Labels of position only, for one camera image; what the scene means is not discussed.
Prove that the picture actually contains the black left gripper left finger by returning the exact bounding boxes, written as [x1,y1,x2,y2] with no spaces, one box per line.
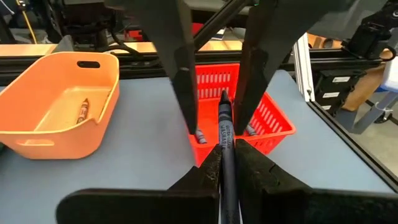
[55,144,223,224]

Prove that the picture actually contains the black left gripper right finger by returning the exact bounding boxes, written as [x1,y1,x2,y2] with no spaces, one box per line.
[236,139,398,224]

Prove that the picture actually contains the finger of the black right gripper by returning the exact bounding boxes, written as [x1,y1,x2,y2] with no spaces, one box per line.
[233,0,389,135]
[107,0,199,135]

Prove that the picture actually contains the navy blue crayon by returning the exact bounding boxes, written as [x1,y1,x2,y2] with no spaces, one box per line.
[245,123,259,137]
[195,128,208,145]
[217,90,242,224]

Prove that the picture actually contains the brown crayon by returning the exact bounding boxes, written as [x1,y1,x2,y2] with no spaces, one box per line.
[75,98,91,125]

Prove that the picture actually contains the red plastic basket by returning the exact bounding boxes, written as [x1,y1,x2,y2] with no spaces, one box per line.
[188,63,297,167]

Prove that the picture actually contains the grey blue table mat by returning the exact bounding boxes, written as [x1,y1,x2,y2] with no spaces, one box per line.
[0,70,396,224]

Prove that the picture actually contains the black labelled equipment box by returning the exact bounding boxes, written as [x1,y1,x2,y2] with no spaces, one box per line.
[315,68,368,111]

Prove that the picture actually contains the brown cardboard piece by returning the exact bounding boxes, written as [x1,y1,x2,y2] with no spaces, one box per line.
[341,51,394,111]

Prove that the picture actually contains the black mechanical device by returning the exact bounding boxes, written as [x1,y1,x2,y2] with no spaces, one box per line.
[341,2,398,62]

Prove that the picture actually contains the orange plastic bin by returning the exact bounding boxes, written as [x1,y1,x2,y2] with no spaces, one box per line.
[0,51,121,161]

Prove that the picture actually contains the white aluminium frame post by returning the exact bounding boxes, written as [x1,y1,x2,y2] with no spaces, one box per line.
[292,33,315,103]

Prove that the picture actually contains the yellow extension cord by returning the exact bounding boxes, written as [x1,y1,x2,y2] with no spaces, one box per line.
[15,0,38,44]

